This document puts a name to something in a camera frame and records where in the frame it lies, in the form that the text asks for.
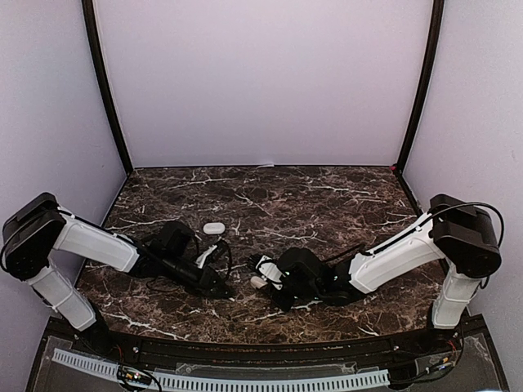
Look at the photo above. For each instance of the beige square charging case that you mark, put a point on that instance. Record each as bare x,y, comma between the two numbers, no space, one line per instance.
257,282

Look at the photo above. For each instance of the black frame post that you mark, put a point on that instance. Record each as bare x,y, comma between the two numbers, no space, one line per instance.
103,83
437,12

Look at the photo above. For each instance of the black front rail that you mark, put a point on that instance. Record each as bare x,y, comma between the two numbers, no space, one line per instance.
381,349

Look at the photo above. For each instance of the white slotted cable duct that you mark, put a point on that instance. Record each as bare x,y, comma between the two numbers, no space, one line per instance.
165,381

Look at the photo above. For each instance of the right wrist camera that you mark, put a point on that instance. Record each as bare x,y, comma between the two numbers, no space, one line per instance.
266,268

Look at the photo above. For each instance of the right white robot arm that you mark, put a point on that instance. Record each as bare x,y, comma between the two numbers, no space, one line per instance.
461,233

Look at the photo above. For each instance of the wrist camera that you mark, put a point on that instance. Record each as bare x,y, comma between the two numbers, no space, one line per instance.
266,268
212,254

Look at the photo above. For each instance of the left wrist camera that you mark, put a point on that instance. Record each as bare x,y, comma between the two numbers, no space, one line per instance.
212,254

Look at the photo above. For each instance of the white oval charging case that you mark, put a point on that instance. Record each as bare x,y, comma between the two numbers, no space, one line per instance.
214,228

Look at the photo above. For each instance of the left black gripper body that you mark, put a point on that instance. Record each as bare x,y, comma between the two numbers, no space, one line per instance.
207,273

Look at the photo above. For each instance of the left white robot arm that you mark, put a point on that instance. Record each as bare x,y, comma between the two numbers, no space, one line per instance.
43,226

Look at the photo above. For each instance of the left black frame post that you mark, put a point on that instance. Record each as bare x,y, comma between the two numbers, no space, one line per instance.
103,83

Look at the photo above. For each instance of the right black frame post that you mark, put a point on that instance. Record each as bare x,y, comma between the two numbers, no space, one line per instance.
437,12

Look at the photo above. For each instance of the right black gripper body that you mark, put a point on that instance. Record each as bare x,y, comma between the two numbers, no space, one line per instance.
284,304

